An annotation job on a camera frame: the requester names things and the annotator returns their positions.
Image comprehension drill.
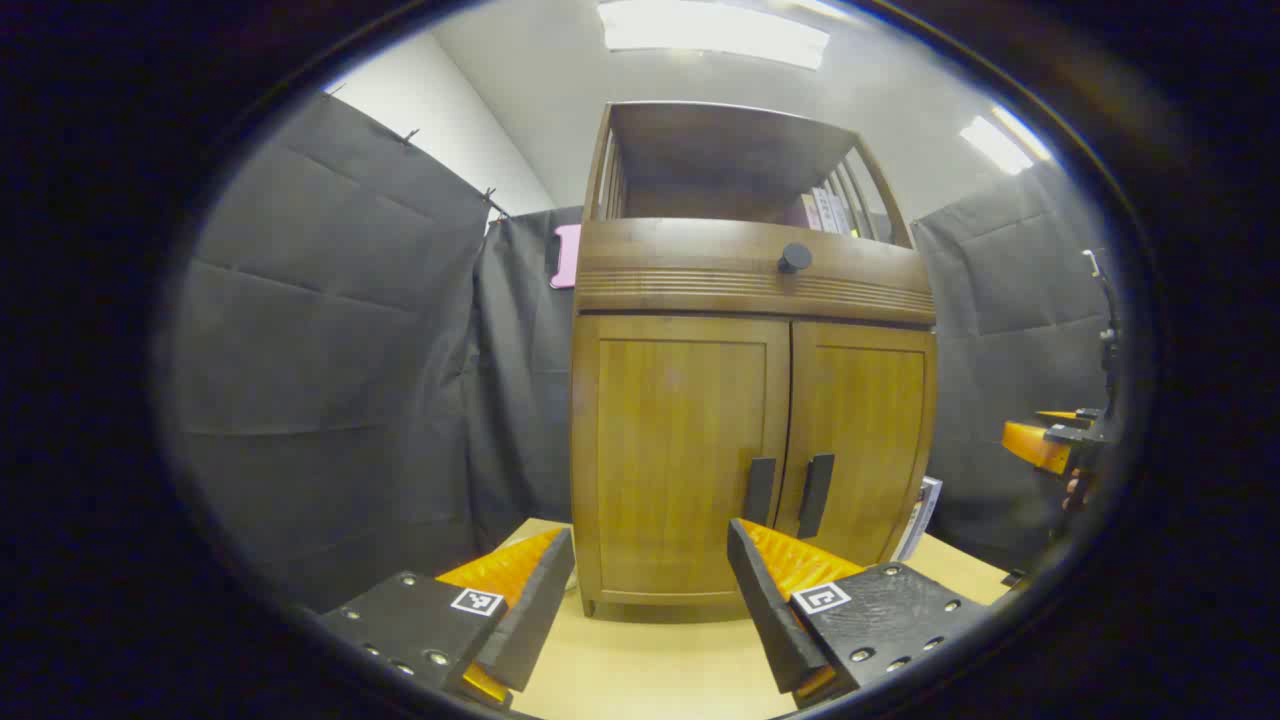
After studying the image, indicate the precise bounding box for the wooden shoe cabinet door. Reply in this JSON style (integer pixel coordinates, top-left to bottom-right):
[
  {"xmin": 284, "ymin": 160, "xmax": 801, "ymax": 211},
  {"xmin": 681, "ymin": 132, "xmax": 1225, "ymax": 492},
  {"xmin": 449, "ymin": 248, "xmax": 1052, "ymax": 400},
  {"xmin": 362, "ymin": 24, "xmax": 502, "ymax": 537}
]
[
  {"xmin": 572, "ymin": 315, "xmax": 793, "ymax": 606},
  {"xmin": 775, "ymin": 320, "xmax": 938, "ymax": 569}
]

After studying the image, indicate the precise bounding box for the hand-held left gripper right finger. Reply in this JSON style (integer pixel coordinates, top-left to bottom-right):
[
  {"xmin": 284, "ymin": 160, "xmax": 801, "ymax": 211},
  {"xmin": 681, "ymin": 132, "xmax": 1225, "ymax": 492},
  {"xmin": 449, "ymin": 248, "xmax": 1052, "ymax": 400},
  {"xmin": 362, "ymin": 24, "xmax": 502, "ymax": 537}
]
[{"xmin": 726, "ymin": 518, "xmax": 991, "ymax": 707}]

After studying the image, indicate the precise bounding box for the grey-blue book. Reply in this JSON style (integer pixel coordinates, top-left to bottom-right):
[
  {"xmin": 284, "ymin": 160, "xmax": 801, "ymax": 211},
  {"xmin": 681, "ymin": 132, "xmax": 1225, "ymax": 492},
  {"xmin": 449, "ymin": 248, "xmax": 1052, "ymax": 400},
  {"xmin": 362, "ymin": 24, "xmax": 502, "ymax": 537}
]
[{"xmin": 893, "ymin": 476, "xmax": 944, "ymax": 563}]

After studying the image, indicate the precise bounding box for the black door handle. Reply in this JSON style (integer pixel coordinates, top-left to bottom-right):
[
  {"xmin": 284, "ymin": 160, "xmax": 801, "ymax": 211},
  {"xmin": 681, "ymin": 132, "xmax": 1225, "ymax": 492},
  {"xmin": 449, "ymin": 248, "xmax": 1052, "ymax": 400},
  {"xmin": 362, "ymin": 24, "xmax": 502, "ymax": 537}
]
[
  {"xmin": 742, "ymin": 457, "xmax": 778, "ymax": 528},
  {"xmin": 796, "ymin": 453, "xmax": 836, "ymax": 541}
]

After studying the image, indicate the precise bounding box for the large ceiling light panel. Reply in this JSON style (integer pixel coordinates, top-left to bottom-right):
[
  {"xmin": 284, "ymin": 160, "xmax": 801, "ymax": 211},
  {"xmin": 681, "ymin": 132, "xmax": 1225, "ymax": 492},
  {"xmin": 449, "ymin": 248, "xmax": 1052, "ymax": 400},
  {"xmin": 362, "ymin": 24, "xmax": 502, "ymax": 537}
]
[{"xmin": 598, "ymin": 0, "xmax": 831, "ymax": 71}]

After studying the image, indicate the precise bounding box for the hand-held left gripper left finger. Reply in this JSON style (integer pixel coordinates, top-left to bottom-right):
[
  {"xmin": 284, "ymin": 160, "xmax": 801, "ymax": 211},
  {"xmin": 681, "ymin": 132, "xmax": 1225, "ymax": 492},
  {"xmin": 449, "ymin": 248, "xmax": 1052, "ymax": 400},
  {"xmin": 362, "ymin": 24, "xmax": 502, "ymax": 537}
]
[{"xmin": 318, "ymin": 527, "xmax": 577, "ymax": 711}]

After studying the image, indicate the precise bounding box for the wooden double-door shoe cabinet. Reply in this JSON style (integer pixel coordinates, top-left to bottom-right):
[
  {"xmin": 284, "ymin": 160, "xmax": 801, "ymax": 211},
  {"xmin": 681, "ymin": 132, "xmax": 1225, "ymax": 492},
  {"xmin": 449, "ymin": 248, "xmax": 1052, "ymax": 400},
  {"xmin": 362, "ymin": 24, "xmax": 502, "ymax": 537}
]
[{"xmin": 570, "ymin": 100, "xmax": 939, "ymax": 623}]

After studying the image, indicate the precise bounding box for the row of pale books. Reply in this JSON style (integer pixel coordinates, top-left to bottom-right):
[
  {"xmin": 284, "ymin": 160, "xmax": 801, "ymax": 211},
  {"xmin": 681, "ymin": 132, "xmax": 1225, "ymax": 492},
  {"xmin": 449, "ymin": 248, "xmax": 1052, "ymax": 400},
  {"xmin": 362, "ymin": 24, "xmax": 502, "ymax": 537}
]
[{"xmin": 800, "ymin": 185, "xmax": 861, "ymax": 238}]

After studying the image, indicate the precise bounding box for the black backdrop cloth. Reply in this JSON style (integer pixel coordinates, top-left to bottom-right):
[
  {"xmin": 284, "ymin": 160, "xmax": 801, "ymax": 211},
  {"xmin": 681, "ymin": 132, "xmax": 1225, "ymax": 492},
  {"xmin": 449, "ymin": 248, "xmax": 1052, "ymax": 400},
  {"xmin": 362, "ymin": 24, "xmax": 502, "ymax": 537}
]
[{"xmin": 165, "ymin": 92, "xmax": 1126, "ymax": 611}]

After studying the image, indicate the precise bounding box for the narrow ceiling light panel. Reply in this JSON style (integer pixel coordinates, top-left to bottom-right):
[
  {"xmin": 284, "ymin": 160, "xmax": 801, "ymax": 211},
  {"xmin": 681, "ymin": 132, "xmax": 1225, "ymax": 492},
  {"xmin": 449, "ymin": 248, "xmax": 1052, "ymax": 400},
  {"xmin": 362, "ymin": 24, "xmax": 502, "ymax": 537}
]
[{"xmin": 960, "ymin": 105, "xmax": 1053, "ymax": 177}]

